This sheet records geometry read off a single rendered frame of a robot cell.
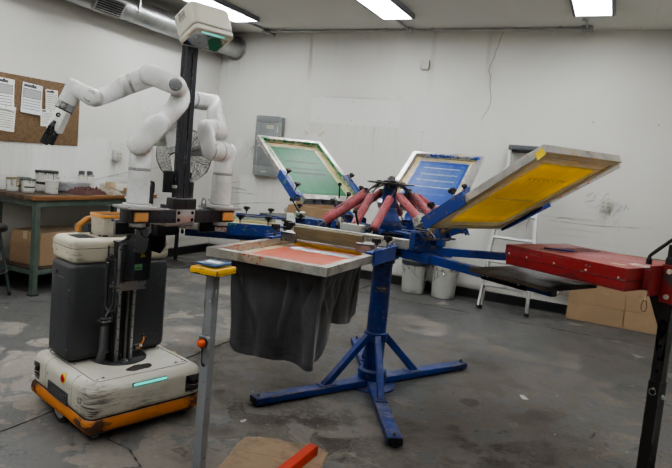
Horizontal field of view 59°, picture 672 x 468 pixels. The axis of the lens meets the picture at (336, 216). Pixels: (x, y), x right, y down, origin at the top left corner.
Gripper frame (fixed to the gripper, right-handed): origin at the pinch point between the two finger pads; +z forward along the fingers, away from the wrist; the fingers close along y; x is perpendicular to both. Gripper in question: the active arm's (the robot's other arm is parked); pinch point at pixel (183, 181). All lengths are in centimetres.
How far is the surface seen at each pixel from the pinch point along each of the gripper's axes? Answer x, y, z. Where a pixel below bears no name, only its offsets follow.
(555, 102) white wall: -464, 23, -28
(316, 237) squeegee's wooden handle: -39, -47, 44
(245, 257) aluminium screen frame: 17, -66, 44
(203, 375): 44, -58, 86
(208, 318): 39, -65, 64
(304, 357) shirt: 6, -74, 91
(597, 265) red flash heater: -75, -168, 80
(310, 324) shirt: 3, -80, 78
